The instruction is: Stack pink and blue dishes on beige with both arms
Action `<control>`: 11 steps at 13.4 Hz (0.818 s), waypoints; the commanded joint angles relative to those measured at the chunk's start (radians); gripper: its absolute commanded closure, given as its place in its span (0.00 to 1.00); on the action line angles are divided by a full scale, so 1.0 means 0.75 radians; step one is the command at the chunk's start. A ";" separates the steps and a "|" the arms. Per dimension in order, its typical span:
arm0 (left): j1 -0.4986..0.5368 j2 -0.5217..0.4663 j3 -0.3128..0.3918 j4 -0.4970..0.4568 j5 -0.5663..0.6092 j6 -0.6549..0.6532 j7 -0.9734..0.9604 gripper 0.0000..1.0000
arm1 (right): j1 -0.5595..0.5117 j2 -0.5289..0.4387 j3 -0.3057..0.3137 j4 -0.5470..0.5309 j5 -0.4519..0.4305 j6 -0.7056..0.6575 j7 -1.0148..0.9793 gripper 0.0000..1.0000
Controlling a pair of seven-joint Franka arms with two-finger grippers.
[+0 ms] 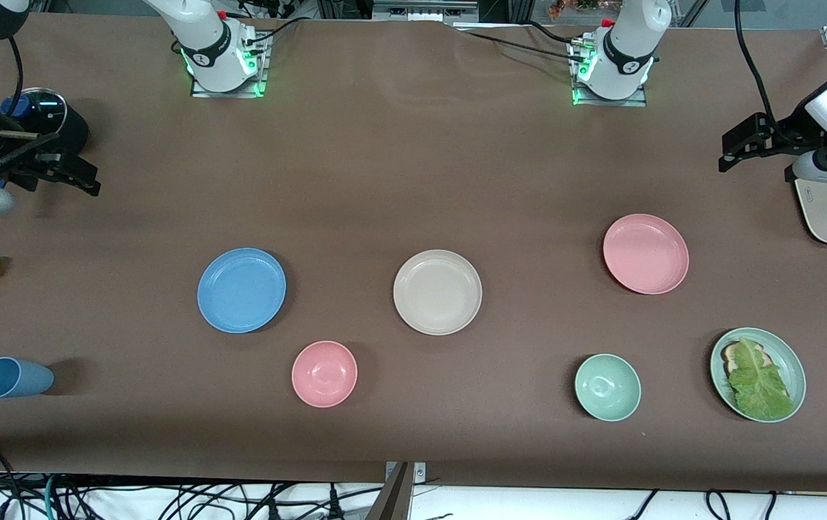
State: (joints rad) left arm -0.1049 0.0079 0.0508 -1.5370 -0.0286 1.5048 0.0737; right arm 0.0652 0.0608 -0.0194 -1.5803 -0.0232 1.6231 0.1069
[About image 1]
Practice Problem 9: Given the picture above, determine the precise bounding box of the pink plate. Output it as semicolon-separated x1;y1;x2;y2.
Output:
602;214;690;295

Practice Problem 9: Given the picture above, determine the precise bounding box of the blue plate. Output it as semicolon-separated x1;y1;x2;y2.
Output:
197;248;287;334

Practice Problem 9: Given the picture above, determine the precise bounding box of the glass lid blue knob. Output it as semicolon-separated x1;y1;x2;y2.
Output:
0;88;68;147

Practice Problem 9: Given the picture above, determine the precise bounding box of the blue cup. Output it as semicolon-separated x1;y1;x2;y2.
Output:
0;357;55;399

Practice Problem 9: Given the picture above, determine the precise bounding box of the toasted bread slice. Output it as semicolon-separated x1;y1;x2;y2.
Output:
721;341;771;376

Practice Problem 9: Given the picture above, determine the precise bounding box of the green plate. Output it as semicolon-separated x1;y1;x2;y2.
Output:
709;327;807;424

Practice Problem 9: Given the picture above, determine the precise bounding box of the orange flower bunch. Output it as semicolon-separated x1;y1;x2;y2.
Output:
549;0;605;19

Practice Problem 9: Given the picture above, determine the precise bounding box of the green lettuce leaf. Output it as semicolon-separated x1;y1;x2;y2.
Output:
727;337;795;421

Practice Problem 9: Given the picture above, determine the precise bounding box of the green bowl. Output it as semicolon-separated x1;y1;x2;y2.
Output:
574;353;642;423

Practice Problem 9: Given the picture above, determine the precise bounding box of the pink bowl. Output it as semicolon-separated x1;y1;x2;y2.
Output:
291;340;358;409

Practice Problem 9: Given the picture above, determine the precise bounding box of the beige plate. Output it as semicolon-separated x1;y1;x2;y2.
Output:
393;249;483;337

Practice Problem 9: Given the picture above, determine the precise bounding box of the black pot blue handle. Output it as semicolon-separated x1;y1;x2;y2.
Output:
0;87;90;164

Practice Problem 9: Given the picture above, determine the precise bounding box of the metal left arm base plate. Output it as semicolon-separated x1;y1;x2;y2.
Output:
572;40;647;108

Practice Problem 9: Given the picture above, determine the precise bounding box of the green cable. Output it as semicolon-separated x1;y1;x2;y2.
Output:
42;473;61;520

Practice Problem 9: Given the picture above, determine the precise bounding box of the aluminium frame beam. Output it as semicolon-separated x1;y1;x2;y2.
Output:
372;0;479;24

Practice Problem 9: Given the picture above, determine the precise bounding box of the dark brown post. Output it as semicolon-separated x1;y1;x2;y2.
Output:
366;462;414;520

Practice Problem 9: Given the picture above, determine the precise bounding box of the metal table edge bracket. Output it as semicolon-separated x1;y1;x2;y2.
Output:
384;462;427;483

